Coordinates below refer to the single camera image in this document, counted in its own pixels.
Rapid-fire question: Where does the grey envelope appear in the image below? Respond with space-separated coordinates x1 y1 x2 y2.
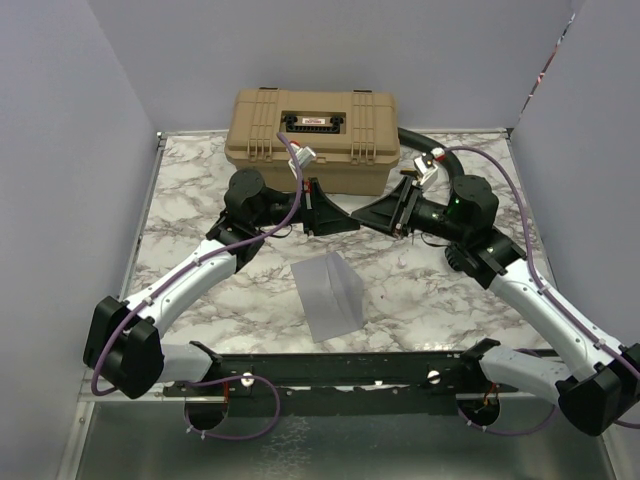
291 252 365 343

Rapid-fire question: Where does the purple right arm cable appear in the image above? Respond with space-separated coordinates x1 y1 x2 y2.
434 147 640 435

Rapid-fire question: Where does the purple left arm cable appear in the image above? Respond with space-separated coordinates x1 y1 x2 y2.
89 132 309 441

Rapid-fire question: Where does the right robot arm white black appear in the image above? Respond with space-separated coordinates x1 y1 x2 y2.
352 175 639 436

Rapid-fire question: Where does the tan plastic tool case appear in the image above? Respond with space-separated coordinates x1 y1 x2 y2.
225 87 401 196

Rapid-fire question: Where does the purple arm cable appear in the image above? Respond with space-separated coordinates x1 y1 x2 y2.
434 147 640 435
89 132 309 441

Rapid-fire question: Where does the black corrugated hose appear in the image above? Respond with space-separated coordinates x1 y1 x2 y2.
397 127 474 274

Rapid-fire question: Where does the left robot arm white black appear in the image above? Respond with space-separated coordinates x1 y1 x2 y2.
83 169 360 399

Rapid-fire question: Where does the aluminium frame rail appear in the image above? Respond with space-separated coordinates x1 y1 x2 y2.
83 132 168 399

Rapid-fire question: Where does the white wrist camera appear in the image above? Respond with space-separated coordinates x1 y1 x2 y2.
413 147 445 191
288 142 317 178

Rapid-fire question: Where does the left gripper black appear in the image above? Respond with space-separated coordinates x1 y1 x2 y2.
253 177 361 236

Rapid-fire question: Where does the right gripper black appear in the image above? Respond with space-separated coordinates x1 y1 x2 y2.
351 175 469 244

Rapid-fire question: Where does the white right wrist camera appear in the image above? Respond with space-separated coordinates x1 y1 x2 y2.
413 147 445 191

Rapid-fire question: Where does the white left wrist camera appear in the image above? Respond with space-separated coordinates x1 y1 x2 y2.
288 142 317 178

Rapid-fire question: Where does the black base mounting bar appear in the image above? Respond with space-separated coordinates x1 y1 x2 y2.
162 341 539 417

